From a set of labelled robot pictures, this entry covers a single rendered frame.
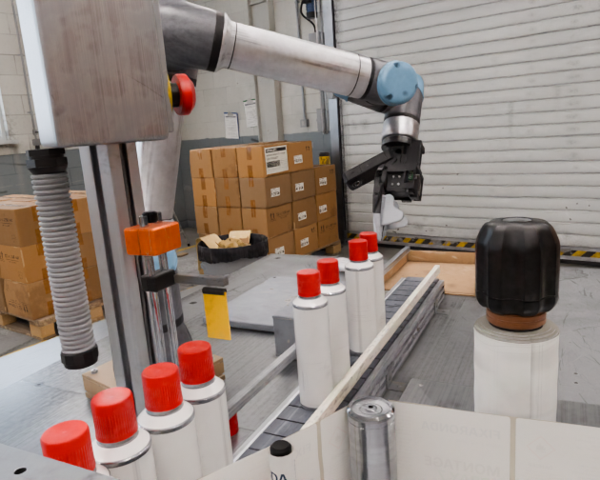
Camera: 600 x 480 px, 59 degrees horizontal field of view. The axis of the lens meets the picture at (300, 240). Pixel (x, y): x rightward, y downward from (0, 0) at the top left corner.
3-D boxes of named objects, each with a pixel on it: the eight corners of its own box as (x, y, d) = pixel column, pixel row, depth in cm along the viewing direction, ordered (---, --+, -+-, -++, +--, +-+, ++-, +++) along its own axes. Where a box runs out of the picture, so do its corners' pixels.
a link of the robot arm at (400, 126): (378, 117, 111) (389, 135, 118) (376, 137, 109) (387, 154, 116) (414, 114, 107) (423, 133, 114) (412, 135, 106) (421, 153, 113)
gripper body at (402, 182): (412, 190, 102) (419, 133, 106) (370, 190, 106) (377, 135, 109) (421, 205, 109) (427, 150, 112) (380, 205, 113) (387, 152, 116)
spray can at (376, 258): (381, 343, 100) (377, 236, 96) (355, 340, 102) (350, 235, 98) (390, 332, 104) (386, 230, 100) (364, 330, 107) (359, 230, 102)
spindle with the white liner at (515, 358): (556, 511, 55) (565, 229, 49) (467, 491, 59) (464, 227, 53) (557, 461, 63) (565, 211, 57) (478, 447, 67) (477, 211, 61)
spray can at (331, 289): (344, 393, 82) (336, 265, 78) (313, 389, 85) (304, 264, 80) (355, 378, 87) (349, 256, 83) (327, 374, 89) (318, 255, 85)
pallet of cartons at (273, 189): (270, 287, 442) (257, 147, 418) (197, 276, 491) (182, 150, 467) (343, 252, 537) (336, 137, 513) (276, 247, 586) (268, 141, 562)
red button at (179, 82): (164, 71, 48) (196, 70, 49) (153, 76, 51) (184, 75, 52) (170, 115, 49) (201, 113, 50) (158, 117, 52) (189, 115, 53)
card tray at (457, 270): (476, 296, 136) (476, 281, 135) (378, 290, 147) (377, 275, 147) (490, 266, 162) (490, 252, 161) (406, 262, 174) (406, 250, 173)
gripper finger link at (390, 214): (399, 237, 102) (404, 191, 104) (369, 236, 104) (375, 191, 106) (403, 242, 104) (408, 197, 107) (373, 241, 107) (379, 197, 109)
